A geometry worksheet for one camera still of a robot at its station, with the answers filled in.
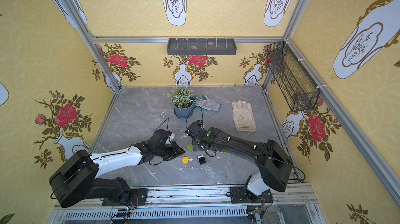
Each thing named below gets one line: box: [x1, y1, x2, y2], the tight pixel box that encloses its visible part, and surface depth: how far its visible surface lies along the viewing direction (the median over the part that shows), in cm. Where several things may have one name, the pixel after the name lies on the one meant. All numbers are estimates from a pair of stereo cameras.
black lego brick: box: [197, 154, 206, 166], surface depth 82 cm
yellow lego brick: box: [181, 156, 190, 165], surface depth 85 cm
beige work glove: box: [232, 100, 257, 132], surface depth 105 cm
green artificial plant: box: [166, 84, 195, 109], surface depth 94 cm
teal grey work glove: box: [193, 94, 222, 112], surface depth 112 cm
